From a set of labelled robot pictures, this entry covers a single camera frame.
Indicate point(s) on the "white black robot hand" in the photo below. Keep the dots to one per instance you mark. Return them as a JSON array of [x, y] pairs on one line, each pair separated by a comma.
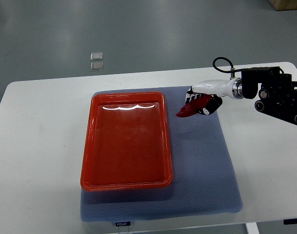
[[217, 89]]

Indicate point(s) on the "red pepper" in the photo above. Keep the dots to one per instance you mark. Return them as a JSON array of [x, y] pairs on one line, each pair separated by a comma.
[[197, 106]]

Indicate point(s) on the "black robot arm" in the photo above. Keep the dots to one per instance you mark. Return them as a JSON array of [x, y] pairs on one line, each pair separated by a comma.
[[276, 90]]

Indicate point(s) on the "red plastic tray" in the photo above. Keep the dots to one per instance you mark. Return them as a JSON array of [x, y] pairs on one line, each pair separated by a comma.
[[127, 143]]

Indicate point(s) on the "cardboard box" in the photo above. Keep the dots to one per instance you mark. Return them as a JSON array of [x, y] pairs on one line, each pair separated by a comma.
[[281, 5]]

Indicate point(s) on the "grey-blue textured mat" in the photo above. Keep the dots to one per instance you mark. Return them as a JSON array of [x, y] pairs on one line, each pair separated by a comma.
[[204, 181]]

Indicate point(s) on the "white table leg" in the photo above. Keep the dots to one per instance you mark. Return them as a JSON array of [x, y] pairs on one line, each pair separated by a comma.
[[252, 228]]

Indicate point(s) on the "upper metal floor plate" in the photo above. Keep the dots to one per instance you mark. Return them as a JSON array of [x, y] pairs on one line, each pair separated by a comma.
[[96, 56]]

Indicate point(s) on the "black right table label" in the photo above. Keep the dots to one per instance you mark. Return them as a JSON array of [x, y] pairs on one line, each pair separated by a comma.
[[290, 221]]

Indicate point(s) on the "black table label tag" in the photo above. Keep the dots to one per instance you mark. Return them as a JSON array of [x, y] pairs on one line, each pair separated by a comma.
[[122, 224]]

